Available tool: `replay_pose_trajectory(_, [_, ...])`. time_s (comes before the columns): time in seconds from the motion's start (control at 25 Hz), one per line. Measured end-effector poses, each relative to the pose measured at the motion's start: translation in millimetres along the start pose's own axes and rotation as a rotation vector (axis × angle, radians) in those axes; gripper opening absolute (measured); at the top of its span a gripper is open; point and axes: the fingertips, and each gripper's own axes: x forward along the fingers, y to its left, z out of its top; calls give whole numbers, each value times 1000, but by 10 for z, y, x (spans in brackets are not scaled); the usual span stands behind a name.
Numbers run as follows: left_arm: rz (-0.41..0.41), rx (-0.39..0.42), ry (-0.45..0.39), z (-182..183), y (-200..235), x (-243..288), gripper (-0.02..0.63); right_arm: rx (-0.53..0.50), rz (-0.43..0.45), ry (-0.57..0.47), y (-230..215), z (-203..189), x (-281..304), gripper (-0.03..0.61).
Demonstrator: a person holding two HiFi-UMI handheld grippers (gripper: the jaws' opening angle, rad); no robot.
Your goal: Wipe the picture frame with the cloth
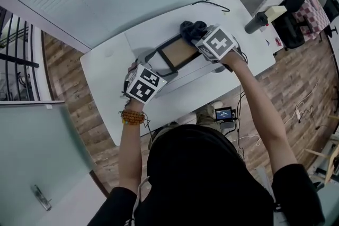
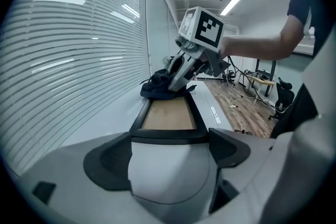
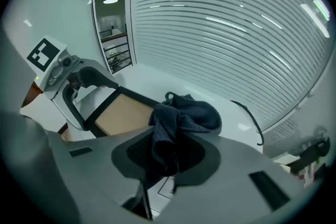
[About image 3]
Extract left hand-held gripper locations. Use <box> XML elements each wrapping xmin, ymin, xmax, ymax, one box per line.
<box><xmin>26</xmin><ymin>35</ymin><xmax>119</xmax><ymax>139</ymax></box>

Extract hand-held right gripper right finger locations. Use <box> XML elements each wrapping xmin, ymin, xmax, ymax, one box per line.
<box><xmin>154</xmin><ymin>132</ymin><xmax>320</xmax><ymax>224</ymax></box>

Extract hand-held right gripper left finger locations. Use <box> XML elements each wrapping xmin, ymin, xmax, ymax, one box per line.
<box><xmin>48</xmin><ymin>125</ymin><xmax>156</xmax><ymax>224</ymax></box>

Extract black framed picture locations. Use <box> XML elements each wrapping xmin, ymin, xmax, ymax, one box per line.
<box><xmin>83</xmin><ymin>86</ymin><xmax>162</xmax><ymax>138</ymax></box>

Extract dark blue cloth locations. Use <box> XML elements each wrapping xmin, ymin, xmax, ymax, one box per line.
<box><xmin>143</xmin><ymin>91</ymin><xmax>223</xmax><ymax>189</ymax></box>

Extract black metal railing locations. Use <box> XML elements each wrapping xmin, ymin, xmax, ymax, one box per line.
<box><xmin>99</xmin><ymin>23</ymin><xmax>132</xmax><ymax>73</ymax></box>

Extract white table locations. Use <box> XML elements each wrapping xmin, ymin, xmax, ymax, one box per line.
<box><xmin>19</xmin><ymin>62</ymin><xmax>265</xmax><ymax>218</ymax></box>

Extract red white checkered cloth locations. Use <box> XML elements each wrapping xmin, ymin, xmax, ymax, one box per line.
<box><xmin>301</xmin><ymin>162</ymin><xmax>325</xmax><ymax>188</ymax></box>

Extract thick black power cable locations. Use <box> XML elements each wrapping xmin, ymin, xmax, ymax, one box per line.
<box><xmin>230</xmin><ymin>99</ymin><xmax>265</xmax><ymax>146</ymax></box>

